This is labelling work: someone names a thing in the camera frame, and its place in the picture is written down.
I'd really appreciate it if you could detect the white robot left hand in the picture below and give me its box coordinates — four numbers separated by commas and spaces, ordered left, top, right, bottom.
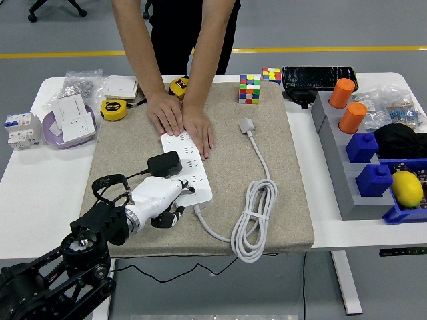
129, 175, 197, 231

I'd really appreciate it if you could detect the person's left hand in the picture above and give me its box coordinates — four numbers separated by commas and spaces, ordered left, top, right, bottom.
179, 101, 216, 161

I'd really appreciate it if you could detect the person's right hand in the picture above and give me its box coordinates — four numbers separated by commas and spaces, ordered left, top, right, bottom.
145, 90, 186, 137

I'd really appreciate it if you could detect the thin black plug cord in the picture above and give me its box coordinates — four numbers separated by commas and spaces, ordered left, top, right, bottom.
111, 169, 240, 285

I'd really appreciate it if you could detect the black plug adapter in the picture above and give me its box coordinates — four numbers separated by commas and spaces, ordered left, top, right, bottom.
146, 150, 183, 177

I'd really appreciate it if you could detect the white power strip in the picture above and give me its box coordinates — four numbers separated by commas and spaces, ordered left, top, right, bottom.
161, 131, 214, 207

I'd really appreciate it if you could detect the dark circuit board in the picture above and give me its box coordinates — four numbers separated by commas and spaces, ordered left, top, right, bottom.
392, 162, 427, 211

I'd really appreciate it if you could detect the yellow tape measure red label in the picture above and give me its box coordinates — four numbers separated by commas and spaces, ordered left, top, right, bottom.
168, 75, 189, 102

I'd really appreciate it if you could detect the large colourful puzzle cube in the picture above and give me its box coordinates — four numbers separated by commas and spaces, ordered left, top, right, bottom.
237, 73, 262, 105

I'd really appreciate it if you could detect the grey-brown mat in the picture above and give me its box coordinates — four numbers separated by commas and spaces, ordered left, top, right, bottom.
79, 81, 315, 259

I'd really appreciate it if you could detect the person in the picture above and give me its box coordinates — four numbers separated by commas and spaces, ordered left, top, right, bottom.
146, 0, 242, 77

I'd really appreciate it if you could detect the white socket panel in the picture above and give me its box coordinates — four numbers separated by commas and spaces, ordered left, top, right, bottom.
61, 113, 97, 144

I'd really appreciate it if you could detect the clear bag of metal screws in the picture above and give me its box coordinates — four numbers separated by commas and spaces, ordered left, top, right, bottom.
41, 69, 111, 109

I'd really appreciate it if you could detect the small colourful puzzle cube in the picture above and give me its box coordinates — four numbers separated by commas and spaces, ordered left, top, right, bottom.
260, 67, 282, 86

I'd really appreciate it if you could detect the purple bowl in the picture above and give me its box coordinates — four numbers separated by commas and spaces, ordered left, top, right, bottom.
41, 103, 101, 150

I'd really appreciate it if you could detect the black wrapped tray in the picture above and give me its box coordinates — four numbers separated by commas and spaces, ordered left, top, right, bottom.
280, 65, 359, 93

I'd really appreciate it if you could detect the white circuit breaker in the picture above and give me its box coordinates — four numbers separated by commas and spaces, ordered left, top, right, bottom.
3, 112, 43, 150

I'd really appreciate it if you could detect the orange cylinder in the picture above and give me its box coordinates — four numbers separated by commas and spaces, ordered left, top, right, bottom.
328, 77, 356, 109
338, 101, 368, 135

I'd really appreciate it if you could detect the grey block holder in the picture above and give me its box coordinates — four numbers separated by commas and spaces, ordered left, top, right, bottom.
310, 91, 396, 221

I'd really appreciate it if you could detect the blue block with knob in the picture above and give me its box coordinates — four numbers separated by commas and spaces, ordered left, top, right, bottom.
345, 132, 380, 164
354, 163, 394, 199

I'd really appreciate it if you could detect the clear bag of small parts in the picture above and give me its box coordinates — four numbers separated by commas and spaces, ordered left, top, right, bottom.
353, 83, 414, 133

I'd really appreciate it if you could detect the black cloth cap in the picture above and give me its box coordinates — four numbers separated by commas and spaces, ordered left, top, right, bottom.
372, 123, 427, 160

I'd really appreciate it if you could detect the clear bag of blue resistors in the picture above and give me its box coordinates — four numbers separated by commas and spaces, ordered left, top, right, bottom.
383, 98, 427, 131

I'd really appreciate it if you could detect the yellow lemon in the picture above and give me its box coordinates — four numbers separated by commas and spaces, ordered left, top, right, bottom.
390, 170, 424, 208

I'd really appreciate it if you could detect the blue plastic bin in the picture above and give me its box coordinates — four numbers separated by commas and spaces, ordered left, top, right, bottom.
378, 158, 427, 225

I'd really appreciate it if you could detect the black table control panel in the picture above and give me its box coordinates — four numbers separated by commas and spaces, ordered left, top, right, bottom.
378, 247, 427, 257

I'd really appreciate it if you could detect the white power strip cord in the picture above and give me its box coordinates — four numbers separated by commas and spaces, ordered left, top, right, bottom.
193, 117, 278, 264

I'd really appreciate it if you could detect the yellow tape measure black strap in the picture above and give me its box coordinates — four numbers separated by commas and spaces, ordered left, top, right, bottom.
99, 97, 147, 122

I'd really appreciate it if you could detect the white wall switch box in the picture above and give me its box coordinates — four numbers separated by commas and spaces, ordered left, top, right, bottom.
102, 75, 139, 101

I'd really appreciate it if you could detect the white switch panel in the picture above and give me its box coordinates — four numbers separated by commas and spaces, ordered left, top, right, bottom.
50, 93, 88, 131

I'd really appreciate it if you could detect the black device with strap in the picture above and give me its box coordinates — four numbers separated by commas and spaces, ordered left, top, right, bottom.
283, 87, 320, 110

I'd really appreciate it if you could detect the black hanging cable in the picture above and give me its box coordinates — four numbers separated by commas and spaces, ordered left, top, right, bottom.
302, 251, 308, 320

